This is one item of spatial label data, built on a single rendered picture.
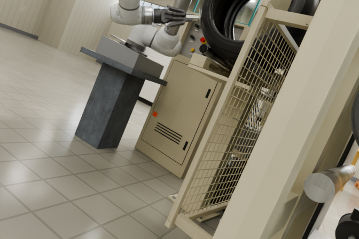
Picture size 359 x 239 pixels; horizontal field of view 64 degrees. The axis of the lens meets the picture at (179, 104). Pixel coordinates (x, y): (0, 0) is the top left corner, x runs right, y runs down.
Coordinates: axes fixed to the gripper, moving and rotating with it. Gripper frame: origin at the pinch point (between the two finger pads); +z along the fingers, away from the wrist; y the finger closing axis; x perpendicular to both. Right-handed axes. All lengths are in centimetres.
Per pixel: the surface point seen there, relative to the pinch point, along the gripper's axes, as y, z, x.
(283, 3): -14, 55, -3
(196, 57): 21.4, 1.9, -1.6
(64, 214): 94, -59, 0
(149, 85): -80, 2, -404
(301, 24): 41, 11, 73
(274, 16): 37, 7, 68
